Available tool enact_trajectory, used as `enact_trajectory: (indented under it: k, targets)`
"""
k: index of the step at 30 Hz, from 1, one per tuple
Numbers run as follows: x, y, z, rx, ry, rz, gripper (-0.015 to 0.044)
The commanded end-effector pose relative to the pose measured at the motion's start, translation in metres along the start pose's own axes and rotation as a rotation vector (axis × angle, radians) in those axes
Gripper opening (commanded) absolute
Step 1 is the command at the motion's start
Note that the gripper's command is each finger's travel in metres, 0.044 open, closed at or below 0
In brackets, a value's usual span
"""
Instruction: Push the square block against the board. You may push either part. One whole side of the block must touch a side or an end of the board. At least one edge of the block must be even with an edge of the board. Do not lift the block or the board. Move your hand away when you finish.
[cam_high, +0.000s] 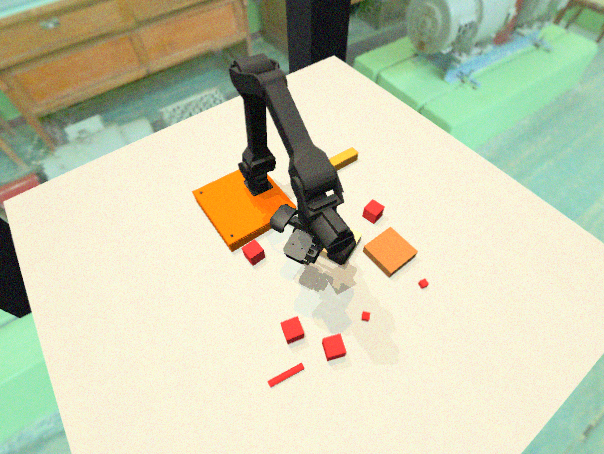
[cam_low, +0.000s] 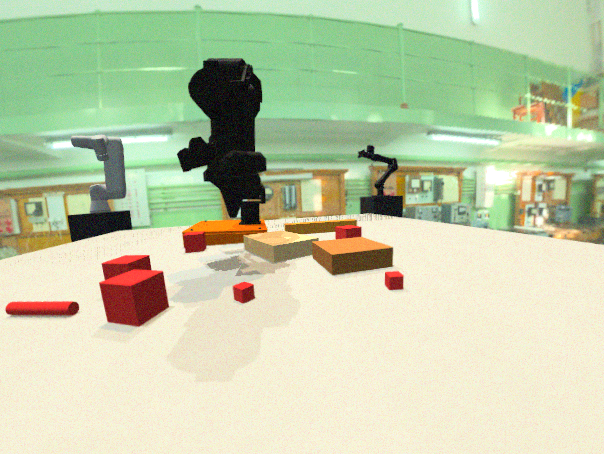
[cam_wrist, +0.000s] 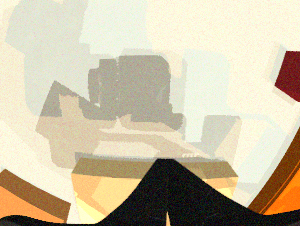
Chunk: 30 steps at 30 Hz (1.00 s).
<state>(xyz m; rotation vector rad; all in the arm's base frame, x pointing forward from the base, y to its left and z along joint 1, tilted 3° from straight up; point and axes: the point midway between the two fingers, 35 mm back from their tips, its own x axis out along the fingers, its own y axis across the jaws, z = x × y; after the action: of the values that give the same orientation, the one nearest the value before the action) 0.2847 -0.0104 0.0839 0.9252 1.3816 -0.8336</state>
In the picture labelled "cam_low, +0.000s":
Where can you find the red cylinder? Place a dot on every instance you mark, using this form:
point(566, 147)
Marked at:
point(42, 308)

